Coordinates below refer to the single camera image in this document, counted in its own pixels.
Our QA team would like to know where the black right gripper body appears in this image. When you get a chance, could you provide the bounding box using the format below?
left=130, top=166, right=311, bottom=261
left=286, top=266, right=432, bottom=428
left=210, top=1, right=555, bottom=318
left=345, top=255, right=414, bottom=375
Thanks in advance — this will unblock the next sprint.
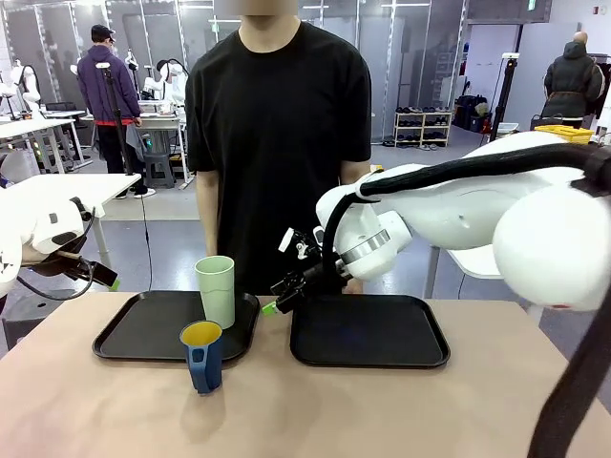
left=300, top=260, right=350, bottom=298

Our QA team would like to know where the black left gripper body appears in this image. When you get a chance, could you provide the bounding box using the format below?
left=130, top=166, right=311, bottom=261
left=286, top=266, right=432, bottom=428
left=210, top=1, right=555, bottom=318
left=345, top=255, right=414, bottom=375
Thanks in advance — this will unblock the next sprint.
left=27, top=243, right=95, bottom=283

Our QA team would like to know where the pale green tall cup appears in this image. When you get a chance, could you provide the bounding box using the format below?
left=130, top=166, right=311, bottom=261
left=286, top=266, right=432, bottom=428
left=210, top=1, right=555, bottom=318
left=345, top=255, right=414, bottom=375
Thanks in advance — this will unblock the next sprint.
left=194, top=255, right=237, bottom=330

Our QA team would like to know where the person's right forearm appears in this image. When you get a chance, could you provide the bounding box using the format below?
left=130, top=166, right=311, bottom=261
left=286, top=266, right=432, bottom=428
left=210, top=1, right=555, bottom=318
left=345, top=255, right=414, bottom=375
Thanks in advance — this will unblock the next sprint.
left=195, top=169, right=221, bottom=262

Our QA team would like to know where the black plastic tray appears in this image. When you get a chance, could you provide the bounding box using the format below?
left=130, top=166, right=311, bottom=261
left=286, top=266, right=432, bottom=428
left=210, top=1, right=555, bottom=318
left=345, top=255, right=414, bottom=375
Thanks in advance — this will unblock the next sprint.
left=92, top=289, right=262, bottom=363
left=289, top=293, right=452, bottom=369

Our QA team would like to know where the blue cup with yellow interior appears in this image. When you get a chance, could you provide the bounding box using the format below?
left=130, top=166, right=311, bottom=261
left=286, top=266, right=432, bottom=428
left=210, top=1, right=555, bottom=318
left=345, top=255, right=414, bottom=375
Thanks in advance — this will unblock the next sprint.
left=179, top=320, right=224, bottom=395

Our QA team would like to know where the grey step stool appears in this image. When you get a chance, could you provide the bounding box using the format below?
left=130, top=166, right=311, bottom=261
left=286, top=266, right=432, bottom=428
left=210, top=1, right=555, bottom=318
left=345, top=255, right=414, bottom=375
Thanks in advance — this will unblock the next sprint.
left=141, top=151, right=172, bottom=189

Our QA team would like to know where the white desk with grey legs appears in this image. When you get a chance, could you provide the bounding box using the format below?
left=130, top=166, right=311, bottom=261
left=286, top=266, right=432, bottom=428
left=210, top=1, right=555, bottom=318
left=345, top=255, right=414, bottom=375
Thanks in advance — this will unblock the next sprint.
left=0, top=109, right=95, bottom=174

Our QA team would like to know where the person in black t-shirt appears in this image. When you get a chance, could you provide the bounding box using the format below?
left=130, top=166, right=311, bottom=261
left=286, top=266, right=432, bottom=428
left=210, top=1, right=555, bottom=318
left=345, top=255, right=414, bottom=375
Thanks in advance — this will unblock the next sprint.
left=184, top=0, right=372, bottom=297

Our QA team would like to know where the black tripod stand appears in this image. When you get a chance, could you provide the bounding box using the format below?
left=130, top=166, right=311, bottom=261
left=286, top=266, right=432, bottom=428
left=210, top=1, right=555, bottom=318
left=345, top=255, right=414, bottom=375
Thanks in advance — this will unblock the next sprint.
left=95, top=60, right=137, bottom=178

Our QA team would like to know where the wooden shoe rack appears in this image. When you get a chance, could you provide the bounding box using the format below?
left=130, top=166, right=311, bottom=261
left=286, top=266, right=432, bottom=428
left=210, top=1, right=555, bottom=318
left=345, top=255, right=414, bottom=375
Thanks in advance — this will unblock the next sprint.
left=392, top=109, right=454, bottom=149

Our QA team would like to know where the man in purple jacket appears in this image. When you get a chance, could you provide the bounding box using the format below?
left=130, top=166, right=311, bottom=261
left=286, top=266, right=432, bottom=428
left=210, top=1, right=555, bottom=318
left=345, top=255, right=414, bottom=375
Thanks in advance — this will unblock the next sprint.
left=75, top=23, right=157, bottom=199

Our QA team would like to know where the black light stand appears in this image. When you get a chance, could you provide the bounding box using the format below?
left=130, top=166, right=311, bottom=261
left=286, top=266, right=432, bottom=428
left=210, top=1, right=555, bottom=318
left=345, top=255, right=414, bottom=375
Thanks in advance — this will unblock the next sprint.
left=489, top=52, right=522, bottom=142

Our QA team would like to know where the yellow plastic box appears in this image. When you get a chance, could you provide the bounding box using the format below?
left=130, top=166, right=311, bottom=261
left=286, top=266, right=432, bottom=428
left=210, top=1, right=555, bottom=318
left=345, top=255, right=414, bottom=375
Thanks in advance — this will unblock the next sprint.
left=533, top=124, right=596, bottom=145

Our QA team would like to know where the person in dark puffer jacket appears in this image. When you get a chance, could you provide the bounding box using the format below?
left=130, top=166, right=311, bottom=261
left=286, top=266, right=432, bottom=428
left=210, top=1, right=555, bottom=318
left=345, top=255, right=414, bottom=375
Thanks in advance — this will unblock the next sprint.
left=542, top=31, right=606, bottom=131

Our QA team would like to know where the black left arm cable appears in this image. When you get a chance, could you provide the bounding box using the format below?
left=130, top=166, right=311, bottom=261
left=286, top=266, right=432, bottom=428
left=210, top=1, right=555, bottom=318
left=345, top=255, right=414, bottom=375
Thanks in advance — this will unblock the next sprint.
left=17, top=196, right=97, bottom=302

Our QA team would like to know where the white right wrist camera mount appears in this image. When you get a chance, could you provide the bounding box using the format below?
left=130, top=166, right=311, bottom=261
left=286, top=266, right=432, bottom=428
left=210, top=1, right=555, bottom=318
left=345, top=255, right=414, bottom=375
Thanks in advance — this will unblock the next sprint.
left=278, top=226, right=327, bottom=261

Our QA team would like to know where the black hanging cable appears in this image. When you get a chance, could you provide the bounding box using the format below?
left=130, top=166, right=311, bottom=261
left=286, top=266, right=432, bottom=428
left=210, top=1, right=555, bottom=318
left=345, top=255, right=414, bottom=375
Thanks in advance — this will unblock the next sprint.
left=139, top=194, right=155, bottom=293

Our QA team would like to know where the grey robot pedestal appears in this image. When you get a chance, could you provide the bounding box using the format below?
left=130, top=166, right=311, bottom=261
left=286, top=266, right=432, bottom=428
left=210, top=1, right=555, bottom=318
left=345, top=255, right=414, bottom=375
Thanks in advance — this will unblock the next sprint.
left=1, top=288, right=66, bottom=353

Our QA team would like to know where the black right arm cable sleeve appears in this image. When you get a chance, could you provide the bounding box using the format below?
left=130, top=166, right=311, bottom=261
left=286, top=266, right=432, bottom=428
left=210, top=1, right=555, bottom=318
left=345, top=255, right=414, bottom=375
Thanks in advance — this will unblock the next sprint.
left=322, top=142, right=611, bottom=458

